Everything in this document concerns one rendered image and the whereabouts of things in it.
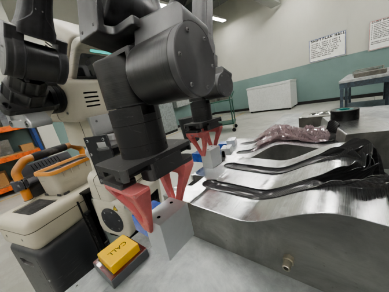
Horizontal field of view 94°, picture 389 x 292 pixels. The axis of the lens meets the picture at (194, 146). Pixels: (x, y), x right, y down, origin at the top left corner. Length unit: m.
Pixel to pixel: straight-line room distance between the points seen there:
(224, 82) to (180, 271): 0.40
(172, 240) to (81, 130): 0.56
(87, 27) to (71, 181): 0.82
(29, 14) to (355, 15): 7.43
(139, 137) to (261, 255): 0.28
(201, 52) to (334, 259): 0.29
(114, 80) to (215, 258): 0.34
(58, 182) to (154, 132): 0.78
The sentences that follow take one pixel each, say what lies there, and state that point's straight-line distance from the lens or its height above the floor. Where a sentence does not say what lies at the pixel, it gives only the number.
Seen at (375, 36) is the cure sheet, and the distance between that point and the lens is 7.47.
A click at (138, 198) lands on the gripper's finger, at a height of 1.01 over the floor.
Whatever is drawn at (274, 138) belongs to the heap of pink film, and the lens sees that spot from 0.67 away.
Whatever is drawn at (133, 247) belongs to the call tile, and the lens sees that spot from 0.43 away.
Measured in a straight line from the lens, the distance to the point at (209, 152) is 0.51.
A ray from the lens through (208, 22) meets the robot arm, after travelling 0.62.
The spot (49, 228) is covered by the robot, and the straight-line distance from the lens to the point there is 0.91.
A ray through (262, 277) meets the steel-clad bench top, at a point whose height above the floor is 0.80.
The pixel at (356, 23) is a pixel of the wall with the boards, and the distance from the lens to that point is 7.55.
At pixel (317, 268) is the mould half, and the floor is 0.84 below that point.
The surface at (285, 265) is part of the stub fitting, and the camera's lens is 0.33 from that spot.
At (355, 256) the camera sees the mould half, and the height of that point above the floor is 0.88.
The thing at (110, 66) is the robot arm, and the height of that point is 1.14.
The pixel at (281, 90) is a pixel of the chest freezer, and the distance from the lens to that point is 6.97.
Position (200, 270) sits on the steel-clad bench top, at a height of 0.80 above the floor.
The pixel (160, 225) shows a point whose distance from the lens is 0.24.
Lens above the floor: 1.10
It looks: 15 degrees down
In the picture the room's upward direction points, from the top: 12 degrees counter-clockwise
